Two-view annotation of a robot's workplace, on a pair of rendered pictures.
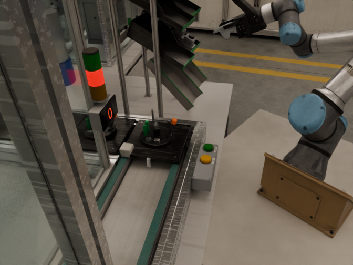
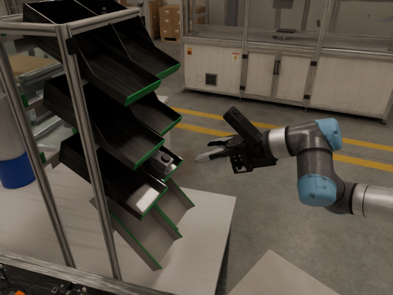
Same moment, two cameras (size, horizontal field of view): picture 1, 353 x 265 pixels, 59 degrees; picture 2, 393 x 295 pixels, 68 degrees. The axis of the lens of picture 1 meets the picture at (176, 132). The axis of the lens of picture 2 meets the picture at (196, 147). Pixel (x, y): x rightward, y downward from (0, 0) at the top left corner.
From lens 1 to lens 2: 68 cm
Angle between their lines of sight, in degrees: 5
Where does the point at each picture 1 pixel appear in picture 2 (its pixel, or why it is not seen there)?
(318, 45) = (366, 209)
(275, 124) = (290, 285)
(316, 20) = (338, 92)
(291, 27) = (319, 185)
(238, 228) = not seen: outside the picture
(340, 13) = (364, 86)
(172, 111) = not seen: hidden behind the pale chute
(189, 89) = (164, 229)
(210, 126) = (193, 283)
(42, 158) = not seen: outside the picture
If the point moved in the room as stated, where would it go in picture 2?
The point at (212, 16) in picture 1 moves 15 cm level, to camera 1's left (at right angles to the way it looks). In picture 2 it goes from (230, 81) to (220, 81)
